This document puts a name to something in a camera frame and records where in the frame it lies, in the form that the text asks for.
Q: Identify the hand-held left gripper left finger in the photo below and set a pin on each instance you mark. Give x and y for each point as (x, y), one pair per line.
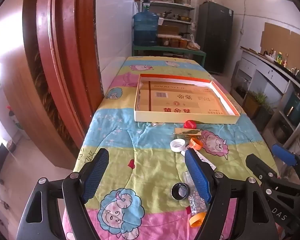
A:
(96, 175)

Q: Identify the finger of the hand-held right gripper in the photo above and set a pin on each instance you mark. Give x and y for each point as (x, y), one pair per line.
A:
(285, 155)
(261, 167)

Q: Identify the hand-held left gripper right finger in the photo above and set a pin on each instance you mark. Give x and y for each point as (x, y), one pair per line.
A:
(198, 177)

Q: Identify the white cartoon-print box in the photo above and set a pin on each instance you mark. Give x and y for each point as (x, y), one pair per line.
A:
(207, 162)

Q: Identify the black bottle cap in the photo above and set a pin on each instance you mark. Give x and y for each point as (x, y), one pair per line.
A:
(180, 191)

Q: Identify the dark orange bottle cap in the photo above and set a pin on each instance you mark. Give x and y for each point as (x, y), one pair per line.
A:
(195, 144)

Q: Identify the white bottle cap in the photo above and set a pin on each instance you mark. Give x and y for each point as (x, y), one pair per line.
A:
(177, 145)

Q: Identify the light orange bottle cap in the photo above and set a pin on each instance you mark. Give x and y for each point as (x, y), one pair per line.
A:
(198, 220)

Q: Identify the gold rectangular box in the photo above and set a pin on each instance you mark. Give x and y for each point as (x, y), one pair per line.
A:
(187, 131)

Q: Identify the red bottle cap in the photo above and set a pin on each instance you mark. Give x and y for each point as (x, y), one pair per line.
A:
(190, 124)

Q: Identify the shallow cardboard box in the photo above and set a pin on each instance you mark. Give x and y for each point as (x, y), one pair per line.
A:
(180, 100)

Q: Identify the teal cooking pot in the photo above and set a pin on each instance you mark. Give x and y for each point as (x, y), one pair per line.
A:
(295, 106)

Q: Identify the potted green plants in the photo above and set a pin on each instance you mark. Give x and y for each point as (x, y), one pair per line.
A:
(258, 100)

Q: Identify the grey kitchen counter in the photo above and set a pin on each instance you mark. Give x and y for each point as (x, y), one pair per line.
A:
(272, 80)

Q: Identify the green bottle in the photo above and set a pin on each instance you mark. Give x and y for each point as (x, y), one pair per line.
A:
(279, 58)

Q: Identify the green table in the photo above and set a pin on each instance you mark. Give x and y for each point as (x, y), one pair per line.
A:
(170, 51)

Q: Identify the plastic bag of food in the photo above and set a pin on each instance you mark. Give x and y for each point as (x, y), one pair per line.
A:
(193, 43)

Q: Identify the dark refrigerator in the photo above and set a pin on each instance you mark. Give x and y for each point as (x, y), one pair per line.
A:
(215, 36)

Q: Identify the brown cardboard box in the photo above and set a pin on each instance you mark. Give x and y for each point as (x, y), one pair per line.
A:
(168, 29)

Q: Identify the blue water jug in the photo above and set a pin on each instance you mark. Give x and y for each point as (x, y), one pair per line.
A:
(145, 28)

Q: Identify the metal storage shelf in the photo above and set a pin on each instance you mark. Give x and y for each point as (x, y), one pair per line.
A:
(168, 12)

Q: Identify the water jug pump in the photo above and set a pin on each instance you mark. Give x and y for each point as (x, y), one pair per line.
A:
(146, 1)

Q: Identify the wooden door frame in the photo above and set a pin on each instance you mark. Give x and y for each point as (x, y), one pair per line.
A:
(57, 67)

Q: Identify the cardboard wall sheet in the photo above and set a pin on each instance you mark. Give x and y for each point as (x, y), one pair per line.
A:
(282, 37)

